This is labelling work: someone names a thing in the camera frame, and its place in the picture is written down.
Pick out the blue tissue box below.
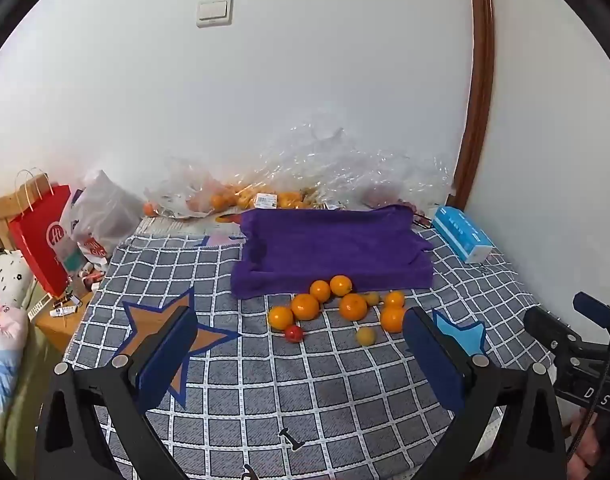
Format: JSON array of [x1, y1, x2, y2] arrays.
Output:
[[431, 205, 496, 265]]

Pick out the printed bed sheet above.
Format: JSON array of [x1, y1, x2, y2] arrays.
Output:
[[135, 216, 247, 250]]

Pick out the white plastic bag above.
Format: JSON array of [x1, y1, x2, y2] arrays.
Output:
[[60, 170, 146, 263]]

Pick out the purple towel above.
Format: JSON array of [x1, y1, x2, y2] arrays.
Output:
[[230, 205, 434, 301]]

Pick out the red paper bag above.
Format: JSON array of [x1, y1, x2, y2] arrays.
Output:
[[7, 167, 86, 297]]

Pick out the pink plush quilt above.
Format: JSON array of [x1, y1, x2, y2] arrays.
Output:
[[0, 294, 30, 428]]

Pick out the grey checked star blanket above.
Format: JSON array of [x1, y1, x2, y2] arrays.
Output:
[[62, 225, 556, 480]]

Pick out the person's right hand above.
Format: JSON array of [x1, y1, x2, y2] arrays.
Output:
[[565, 405, 608, 473]]

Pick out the white light switch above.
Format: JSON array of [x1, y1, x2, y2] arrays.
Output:
[[195, 0, 234, 28]]

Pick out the large crumpled clear plastic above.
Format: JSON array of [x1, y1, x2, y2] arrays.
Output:
[[255, 110, 458, 213]]

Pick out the labelled clear plastic bag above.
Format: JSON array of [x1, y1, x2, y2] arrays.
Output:
[[235, 180, 331, 212]]

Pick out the brown wooden door frame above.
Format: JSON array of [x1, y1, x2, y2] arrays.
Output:
[[452, 0, 496, 211]]

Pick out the green bed sheet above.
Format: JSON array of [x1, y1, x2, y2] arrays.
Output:
[[0, 280, 68, 463]]

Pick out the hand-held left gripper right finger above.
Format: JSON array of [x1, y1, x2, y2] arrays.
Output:
[[402, 305, 568, 480]]

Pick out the heap of tangerines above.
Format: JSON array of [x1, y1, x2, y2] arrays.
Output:
[[187, 185, 241, 212], [237, 187, 317, 210]]

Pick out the white remote control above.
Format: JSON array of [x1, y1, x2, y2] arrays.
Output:
[[27, 294, 54, 322]]

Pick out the wooden nightstand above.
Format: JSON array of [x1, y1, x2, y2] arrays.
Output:
[[34, 287, 96, 357]]

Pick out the large orange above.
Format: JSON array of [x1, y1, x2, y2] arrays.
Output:
[[290, 293, 321, 321], [339, 293, 368, 321]]

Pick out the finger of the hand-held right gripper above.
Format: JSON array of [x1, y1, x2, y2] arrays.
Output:
[[572, 291, 610, 333], [523, 306, 583, 358]]

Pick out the white printed pillow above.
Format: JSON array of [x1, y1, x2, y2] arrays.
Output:
[[0, 249, 36, 311]]

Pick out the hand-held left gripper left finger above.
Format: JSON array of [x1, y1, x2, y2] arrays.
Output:
[[35, 305, 201, 480]]

